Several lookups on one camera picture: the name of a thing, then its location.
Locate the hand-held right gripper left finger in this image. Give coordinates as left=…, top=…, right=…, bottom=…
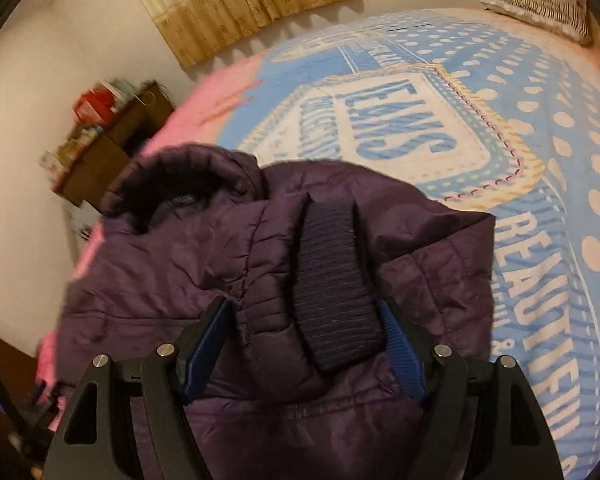
left=42, top=297, right=231, bottom=480

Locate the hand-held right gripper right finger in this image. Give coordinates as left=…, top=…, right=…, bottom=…
left=377, top=296, right=563, bottom=480

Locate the purple quilted jacket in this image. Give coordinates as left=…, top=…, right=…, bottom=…
left=55, top=144, right=497, bottom=480

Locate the brown wooden furniture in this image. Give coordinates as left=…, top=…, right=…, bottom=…
left=0, top=322, right=38, bottom=386

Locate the brown wooden shelf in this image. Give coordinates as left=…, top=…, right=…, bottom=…
left=52, top=82, right=176, bottom=211

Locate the pink and blue printed blanket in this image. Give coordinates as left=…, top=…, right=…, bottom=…
left=35, top=7, right=600, bottom=480

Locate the pile of colourful boxes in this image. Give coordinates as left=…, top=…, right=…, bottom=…
left=39, top=77, right=153, bottom=183

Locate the beige patterned curtain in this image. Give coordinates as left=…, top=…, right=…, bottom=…
left=115, top=0, right=361, bottom=70

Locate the striped pillow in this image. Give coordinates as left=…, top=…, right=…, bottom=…
left=480, top=0, right=593, bottom=46

